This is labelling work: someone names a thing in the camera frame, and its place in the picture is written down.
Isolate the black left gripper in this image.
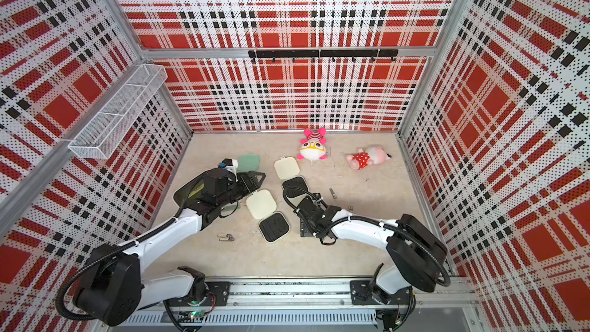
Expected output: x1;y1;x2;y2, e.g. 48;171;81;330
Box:
217;171;266;208

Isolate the cream nail kit case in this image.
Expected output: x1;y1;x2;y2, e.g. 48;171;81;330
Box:
274;157;309;199
246;189;290;244

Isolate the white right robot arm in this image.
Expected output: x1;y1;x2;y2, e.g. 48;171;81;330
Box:
285;193;451;305

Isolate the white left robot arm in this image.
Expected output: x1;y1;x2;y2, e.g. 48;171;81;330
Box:
55;164;266;327

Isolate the green nail kit case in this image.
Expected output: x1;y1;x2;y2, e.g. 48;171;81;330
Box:
232;154;261;173

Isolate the small metal nail clipper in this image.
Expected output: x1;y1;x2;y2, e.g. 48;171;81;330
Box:
218;234;235;242

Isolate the pink owl plush toy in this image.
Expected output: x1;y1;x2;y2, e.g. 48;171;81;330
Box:
297;128;327;161

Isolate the pink strawberry plush toy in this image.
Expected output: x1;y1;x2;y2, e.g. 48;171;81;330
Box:
346;146;392;171

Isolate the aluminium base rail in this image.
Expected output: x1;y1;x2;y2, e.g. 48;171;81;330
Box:
117;277;490;331

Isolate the clear wall shelf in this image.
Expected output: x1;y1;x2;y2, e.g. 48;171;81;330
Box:
68;63;167;160

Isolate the black hook rail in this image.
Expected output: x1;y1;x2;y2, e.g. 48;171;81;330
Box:
248;49;399;61

